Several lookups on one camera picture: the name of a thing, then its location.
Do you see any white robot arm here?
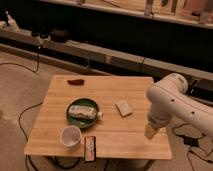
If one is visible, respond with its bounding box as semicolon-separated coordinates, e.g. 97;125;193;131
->
145;73;213;139

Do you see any beige sponge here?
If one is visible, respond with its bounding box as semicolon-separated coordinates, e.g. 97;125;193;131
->
115;100;132;117

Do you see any black power adapter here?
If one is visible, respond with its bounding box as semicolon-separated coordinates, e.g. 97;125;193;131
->
183;136;199;147

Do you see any wooden table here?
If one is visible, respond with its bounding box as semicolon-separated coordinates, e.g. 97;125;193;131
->
24;75;172;160

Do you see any red candy bar box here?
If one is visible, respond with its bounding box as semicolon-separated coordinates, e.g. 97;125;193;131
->
84;136;96;162

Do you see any green plate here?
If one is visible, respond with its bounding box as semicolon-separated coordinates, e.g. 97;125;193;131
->
66;98;103;129

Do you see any white plastic bottle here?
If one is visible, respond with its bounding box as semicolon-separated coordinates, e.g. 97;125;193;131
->
68;105;103;119

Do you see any white paper cup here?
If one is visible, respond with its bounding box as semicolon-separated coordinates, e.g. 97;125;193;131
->
60;125;81;148

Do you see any black box on ledge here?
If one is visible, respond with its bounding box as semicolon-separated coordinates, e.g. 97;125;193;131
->
50;29;69;43

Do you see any white spray bottle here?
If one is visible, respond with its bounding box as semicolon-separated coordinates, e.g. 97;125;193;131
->
5;11;19;31

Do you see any black floor cable left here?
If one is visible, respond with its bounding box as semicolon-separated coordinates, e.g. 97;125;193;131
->
17;101;44;171

